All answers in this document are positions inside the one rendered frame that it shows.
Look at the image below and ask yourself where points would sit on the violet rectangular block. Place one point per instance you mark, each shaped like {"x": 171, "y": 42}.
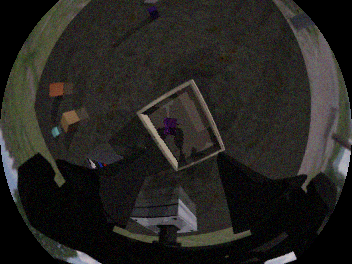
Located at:
{"x": 153, "y": 12}

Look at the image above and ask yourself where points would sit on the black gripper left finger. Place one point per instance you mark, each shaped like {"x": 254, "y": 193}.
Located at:
{"x": 113, "y": 187}

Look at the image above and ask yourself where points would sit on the orange-brown block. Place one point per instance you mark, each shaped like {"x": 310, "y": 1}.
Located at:
{"x": 56, "y": 89}

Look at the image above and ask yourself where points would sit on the teal rectangular block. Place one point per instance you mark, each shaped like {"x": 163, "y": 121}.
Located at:
{"x": 55, "y": 132}

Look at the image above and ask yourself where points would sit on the tan cube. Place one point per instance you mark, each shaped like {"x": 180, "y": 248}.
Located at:
{"x": 70, "y": 121}

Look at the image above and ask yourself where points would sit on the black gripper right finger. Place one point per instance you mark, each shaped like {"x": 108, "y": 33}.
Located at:
{"x": 250, "y": 195}

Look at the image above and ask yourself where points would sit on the beige open tray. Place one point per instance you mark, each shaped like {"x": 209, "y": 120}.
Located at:
{"x": 200, "y": 139}

